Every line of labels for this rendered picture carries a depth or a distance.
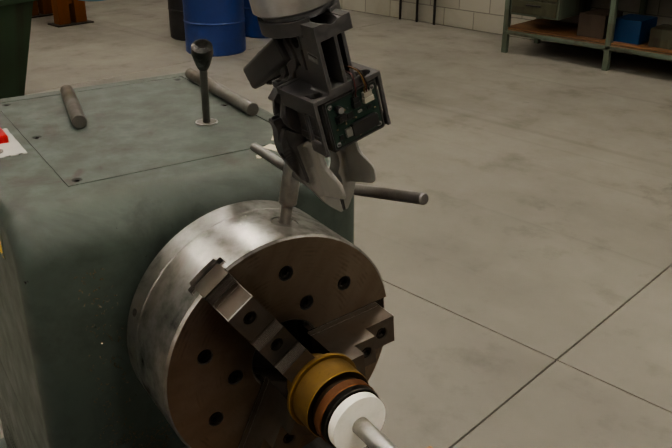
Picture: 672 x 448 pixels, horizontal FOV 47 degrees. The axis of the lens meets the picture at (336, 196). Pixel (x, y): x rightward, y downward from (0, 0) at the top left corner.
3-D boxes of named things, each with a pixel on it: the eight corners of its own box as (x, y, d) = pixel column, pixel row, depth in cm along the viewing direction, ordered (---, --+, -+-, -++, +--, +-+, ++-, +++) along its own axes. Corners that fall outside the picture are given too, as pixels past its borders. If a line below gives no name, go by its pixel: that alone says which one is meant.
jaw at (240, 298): (246, 344, 94) (189, 290, 87) (275, 314, 95) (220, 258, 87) (292, 391, 85) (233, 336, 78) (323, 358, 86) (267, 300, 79)
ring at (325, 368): (272, 355, 86) (316, 399, 79) (341, 330, 90) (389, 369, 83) (275, 422, 89) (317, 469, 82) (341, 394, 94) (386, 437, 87)
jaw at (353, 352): (293, 316, 97) (369, 284, 102) (297, 349, 99) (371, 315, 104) (342, 360, 88) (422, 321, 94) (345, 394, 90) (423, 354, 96)
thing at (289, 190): (269, 241, 94) (282, 151, 90) (284, 240, 95) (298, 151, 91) (277, 248, 92) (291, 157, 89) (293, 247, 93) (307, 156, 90)
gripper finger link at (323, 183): (344, 241, 72) (321, 156, 67) (310, 219, 76) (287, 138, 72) (370, 225, 73) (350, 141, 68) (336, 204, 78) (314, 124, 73)
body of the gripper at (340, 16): (326, 166, 66) (290, 34, 59) (276, 139, 72) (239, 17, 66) (395, 129, 68) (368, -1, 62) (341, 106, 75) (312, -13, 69)
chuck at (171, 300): (127, 450, 96) (145, 217, 87) (333, 400, 114) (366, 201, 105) (153, 495, 90) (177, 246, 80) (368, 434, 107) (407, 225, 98)
